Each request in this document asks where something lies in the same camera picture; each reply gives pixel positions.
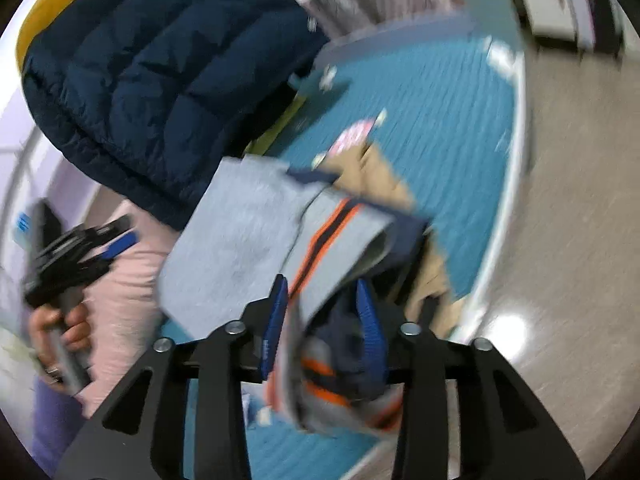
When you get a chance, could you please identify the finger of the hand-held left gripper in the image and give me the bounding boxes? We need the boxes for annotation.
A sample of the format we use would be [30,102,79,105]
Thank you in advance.
[70,214,135,242]
[84,231,139,273]

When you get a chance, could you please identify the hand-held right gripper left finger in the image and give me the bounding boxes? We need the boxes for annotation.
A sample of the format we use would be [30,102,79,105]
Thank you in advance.
[52,274,292,480]

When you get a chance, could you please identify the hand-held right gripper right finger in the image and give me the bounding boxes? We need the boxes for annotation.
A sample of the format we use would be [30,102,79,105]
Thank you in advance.
[354,277,587,480]

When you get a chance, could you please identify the grey navy orange-striped sweatshirt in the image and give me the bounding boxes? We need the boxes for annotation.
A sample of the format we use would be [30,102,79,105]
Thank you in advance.
[157,156,435,436]

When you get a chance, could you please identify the person's left forearm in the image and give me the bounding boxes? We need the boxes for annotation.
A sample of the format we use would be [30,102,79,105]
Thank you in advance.
[31,376,87,477]

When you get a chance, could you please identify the person's left hand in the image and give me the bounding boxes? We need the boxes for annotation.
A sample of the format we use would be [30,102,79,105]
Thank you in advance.
[27,301,95,392]

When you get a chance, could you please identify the pink fuzzy cloth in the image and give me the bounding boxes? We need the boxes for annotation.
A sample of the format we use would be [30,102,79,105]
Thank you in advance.
[75,199,183,418]

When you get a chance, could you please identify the tan pants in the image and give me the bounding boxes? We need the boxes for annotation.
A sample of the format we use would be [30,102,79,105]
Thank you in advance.
[320,140,458,333]

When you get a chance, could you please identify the navy puffer jacket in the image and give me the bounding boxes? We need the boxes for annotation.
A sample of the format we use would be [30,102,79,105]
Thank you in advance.
[20,0,332,232]

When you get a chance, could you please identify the pink white patterned cloth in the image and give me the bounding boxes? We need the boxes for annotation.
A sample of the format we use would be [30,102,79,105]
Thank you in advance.
[312,109,390,170]

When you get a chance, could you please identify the yellow-green cloth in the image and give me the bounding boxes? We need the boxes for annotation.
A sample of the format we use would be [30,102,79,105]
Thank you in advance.
[244,94,312,157]

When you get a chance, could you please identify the mustard yellow cloth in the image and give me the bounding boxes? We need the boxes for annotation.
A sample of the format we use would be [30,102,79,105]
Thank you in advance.
[15,0,118,77]

